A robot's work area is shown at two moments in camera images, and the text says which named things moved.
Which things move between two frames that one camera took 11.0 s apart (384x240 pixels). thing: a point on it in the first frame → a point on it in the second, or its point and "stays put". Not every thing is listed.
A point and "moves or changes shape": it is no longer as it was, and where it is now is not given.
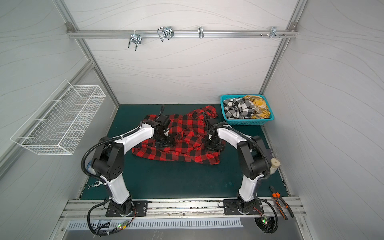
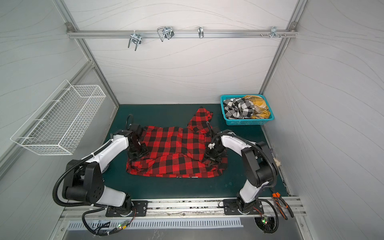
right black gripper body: (214, 145) → (213, 153)
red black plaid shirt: (189, 132) moves or changes shape
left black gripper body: (164, 140) → (138, 151)
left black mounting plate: (139, 208) stays put
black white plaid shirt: (238, 108) stays put
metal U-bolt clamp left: (135, 38) stays put
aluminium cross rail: (71, 33) stays put
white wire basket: (56, 124) stays put
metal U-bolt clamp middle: (166, 31) stays put
